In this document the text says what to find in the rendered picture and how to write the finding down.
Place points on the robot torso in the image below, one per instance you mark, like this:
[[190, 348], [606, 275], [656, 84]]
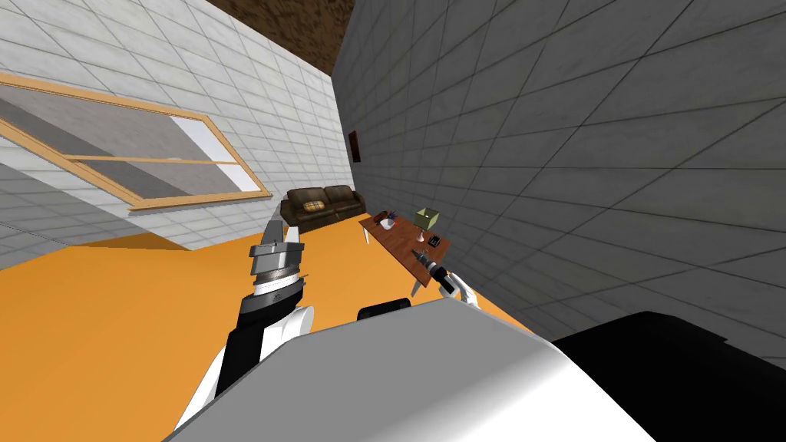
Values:
[[399, 380]]

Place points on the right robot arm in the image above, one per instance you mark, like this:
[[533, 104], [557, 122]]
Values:
[[675, 380]]

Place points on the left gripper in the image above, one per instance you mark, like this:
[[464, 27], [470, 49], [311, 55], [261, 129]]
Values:
[[276, 261]]

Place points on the brown wooden table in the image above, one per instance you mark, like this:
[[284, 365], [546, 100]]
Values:
[[405, 242]]

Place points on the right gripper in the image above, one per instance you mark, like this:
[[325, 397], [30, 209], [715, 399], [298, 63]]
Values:
[[424, 260]]

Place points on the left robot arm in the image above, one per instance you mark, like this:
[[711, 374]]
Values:
[[252, 341]]

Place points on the wooden framed window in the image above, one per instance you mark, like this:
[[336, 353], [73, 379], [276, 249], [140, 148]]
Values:
[[116, 147]]

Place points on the brown sofa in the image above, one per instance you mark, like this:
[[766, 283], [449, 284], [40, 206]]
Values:
[[322, 205]]

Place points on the dark brown wall picture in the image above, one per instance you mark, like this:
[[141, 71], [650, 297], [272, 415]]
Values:
[[354, 147]]

